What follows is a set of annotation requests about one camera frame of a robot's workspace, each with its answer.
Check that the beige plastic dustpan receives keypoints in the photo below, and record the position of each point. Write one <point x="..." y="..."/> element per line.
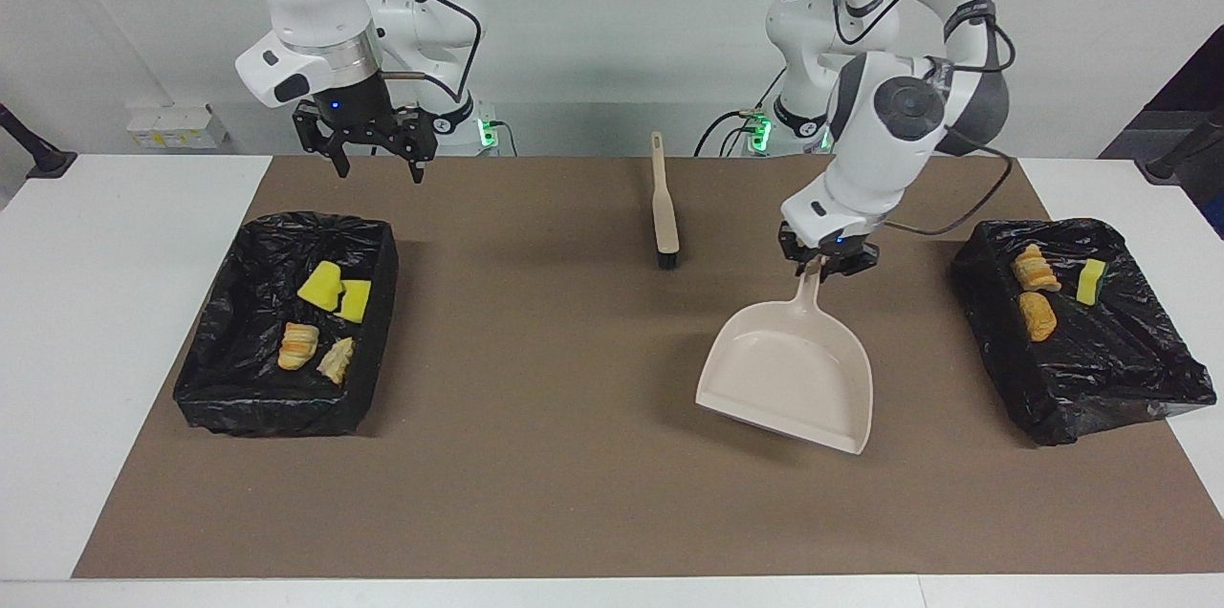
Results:
<point x="784" y="369"/>

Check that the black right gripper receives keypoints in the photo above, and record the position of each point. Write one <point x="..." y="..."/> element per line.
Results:
<point x="354" y="106"/>

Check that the brown table mat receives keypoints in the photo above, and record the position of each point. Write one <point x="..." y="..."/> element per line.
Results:
<point x="574" y="493"/>

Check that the pale angular toy bread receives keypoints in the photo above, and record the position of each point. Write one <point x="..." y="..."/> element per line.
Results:
<point x="1036" y="269"/>

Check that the brown oval toy bread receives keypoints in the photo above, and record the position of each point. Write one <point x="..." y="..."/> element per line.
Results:
<point x="1038" y="316"/>

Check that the yellow green sponge piece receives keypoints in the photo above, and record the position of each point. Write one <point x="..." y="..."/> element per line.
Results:
<point x="1090" y="281"/>

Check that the bin with black bag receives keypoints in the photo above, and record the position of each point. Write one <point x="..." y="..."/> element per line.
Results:
<point x="1100" y="369"/>
<point x="229" y="379"/>

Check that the white wall power strip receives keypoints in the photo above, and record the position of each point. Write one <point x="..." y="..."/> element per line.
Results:
<point x="177" y="130"/>

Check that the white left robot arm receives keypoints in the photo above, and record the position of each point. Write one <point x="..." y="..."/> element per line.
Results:
<point x="899" y="111"/>

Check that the rounded yellow sponge piece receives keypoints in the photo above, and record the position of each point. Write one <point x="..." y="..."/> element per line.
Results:
<point x="322" y="286"/>

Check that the black stand foot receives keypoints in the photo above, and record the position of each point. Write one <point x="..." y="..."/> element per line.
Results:
<point x="43" y="159"/>
<point x="1171" y="163"/>

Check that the orange striped toy croissant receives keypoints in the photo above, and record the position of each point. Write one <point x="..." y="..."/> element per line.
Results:
<point x="298" y="345"/>

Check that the notched yellow sponge piece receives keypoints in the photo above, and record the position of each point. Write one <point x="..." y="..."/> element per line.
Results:
<point x="356" y="300"/>

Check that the pale toy croissant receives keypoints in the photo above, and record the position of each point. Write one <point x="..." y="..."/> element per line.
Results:
<point x="337" y="360"/>

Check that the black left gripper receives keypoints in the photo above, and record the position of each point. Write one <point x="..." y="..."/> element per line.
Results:
<point x="830" y="247"/>

